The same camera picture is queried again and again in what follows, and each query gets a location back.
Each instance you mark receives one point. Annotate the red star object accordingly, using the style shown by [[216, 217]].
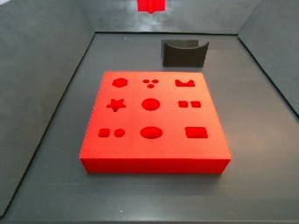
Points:
[[150, 6]]

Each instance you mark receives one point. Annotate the dark grey curved holder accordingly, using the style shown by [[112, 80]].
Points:
[[183, 53]]

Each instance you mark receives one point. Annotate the red shape sorter block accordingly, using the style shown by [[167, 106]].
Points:
[[153, 125]]

